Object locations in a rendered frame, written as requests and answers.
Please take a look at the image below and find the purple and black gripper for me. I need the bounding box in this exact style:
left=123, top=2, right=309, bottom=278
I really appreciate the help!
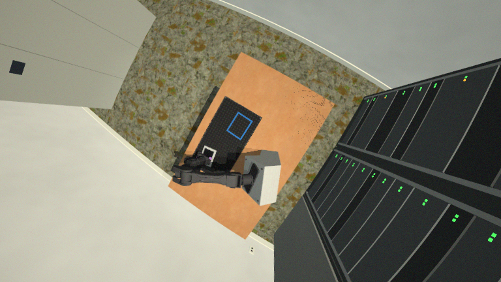
left=196, top=152, right=212, bottom=165

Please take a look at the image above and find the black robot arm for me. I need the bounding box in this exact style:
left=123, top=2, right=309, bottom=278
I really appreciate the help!
left=172, top=156, right=259, bottom=194

